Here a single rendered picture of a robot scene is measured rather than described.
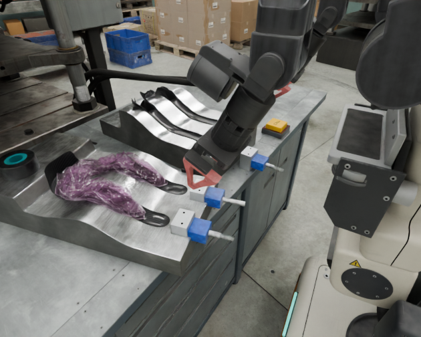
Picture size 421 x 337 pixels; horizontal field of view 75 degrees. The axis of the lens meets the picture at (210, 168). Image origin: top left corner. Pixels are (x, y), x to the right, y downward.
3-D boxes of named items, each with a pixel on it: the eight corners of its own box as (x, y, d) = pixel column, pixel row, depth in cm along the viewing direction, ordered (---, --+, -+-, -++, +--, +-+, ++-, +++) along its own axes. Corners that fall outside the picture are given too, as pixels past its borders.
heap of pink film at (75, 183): (172, 177, 73) (169, 152, 68) (138, 227, 59) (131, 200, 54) (89, 160, 79) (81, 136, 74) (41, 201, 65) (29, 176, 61)
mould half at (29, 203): (218, 194, 76) (218, 162, 69) (182, 277, 56) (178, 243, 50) (68, 162, 88) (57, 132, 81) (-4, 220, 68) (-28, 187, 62)
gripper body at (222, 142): (191, 148, 44) (210, 116, 39) (219, 122, 51) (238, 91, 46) (223, 173, 44) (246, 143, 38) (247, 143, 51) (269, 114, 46)
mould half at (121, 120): (255, 144, 96) (259, 108, 88) (213, 184, 79) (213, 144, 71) (152, 109, 119) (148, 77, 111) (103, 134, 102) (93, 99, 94)
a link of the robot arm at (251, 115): (272, 104, 36) (285, 89, 40) (230, 73, 36) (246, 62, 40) (246, 139, 41) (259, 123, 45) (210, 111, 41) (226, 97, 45)
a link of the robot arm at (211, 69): (289, 66, 31) (306, 48, 37) (207, 7, 31) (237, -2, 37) (238, 137, 39) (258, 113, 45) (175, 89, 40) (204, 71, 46)
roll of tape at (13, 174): (37, 176, 65) (31, 164, 63) (-2, 184, 63) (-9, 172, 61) (42, 158, 71) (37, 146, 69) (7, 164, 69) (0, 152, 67)
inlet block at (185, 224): (236, 238, 61) (237, 221, 57) (230, 257, 57) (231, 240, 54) (181, 224, 64) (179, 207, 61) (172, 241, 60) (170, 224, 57)
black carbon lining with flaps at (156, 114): (232, 129, 91) (234, 101, 85) (204, 151, 81) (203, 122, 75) (156, 103, 107) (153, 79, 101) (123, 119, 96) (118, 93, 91)
